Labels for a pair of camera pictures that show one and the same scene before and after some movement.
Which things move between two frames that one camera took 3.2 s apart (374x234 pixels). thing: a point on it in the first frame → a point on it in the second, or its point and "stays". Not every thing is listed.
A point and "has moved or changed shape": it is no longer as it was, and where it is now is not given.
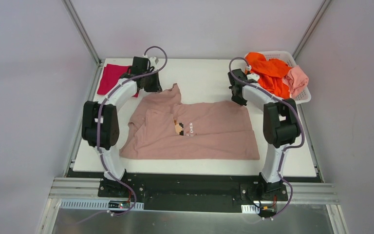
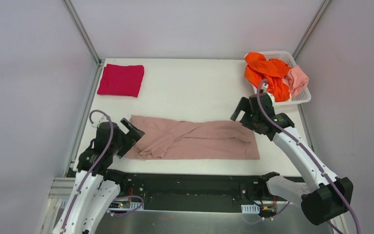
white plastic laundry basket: x=304 y=95 stays
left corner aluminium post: x=78 y=24 stays
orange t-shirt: x=271 y=73 stays
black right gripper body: x=237 y=96 → x=247 y=110
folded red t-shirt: x=111 y=74 stays
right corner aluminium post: x=311 y=28 stays
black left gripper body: x=152 y=83 → x=128 y=136
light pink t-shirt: x=295 y=80 stays
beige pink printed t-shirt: x=164 y=126 has moved or changed shape
